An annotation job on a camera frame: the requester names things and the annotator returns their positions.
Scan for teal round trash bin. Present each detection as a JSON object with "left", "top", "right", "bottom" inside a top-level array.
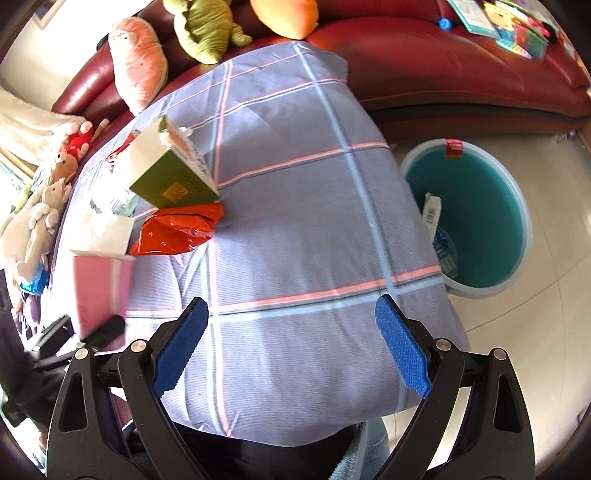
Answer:
[{"left": 398, "top": 137, "right": 533, "bottom": 300}]

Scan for pink cardboard box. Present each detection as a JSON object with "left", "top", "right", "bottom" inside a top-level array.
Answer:
[{"left": 70, "top": 249, "right": 136, "bottom": 339}]

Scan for white fleece blanket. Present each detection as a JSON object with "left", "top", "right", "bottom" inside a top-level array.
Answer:
[{"left": 0, "top": 87, "right": 88, "bottom": 160}]

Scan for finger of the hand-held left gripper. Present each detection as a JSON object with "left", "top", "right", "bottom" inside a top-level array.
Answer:
[{"left": 85, "top": 315, "right": 126, "bottom": 352}]

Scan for blue foil wrapper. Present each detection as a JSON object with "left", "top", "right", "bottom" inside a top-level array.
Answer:
[{"left": 21, "top": 271, "right": 51, "bottom": 295}]

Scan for pink carrot plush pillow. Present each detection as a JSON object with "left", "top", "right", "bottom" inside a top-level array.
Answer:
[{"left": 109, "top": 17, "right": 168, "bottom": 117}]

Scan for red and white plush toy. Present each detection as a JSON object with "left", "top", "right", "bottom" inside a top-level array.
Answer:
[{"left": 64, "top": 120, "right": 97, "bottom": 158}]

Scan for green cardboard carton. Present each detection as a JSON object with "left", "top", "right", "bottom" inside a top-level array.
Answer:
[{"left": 116, "top": 114, "right": 223, "bottom": 212}]

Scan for teal picture book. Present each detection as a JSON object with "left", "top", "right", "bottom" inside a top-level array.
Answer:
[{"left": 447, "top": 0, "right": 502, "bottom": 36}]

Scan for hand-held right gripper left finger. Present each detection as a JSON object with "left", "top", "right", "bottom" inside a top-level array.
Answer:
[{"left": 46, "top": 296, "right": 211, "bottom": 480}]

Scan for orange carrot plush pillow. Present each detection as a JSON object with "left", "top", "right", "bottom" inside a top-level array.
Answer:
[{"left": 249, "top": 0, "right": 319, "bottom": 40}]

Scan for red leather sofa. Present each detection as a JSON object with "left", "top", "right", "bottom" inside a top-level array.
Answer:
[{"left": 50, "top": 0, "right": 591, "bottom": 136}]

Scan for red foil snack bag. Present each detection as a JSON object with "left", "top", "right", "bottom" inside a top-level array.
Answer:
[{"left": 130, "top": 202, "right": 225, "bottom": 257}]

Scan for person's black garment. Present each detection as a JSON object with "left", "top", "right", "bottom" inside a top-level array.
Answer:
[{"left": 173, "top": 415, "right": 363, "bottom": 480}]

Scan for green dinosaur plush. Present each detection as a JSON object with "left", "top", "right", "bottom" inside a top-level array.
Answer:
[{"left": 163, "top": 0, "right": 253, "bottom": 64}]

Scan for blue printed packet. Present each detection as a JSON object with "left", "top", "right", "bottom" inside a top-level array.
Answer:
[{"left": 433, "top": 230, "right": 459, "bottom": 281}]

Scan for white rabbit plush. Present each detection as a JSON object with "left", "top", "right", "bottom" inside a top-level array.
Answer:
[{"left": 0, "top": 179, "right": 72, "bottom": 283}]

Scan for brown plush toy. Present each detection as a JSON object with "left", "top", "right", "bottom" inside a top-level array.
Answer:
[{"left": 50, "top": 151, "right": 78, "bottom": 184}]

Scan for white carton with barcode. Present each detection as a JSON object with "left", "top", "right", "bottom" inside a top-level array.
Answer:
[{"left": 421, "top": 193, "right": 443, "bottom": 241}]

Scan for white tissue paper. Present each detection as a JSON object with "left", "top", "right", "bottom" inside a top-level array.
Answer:
[{"left": 82, "top": 211, "right": 136, "bottom": 256}]

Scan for colourful picture book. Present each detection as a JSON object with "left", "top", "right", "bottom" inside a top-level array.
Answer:
[{"left": 480, "top": 0, "right": 552, "bottom": 60}]

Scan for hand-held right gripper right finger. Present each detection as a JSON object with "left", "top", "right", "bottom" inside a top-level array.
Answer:
[{"left": 375, "top": 294, "right": 536, "bottom": 480}]

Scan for grey plaid tablecloth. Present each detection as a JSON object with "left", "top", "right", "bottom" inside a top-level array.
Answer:
[{"left": 48, "top": 39, "right": 472, "bottom": 448}]

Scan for person's light blue jeans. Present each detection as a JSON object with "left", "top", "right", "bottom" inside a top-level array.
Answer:
[{"left": 323, "top": 413, "right": 392, "bottom": 480}]

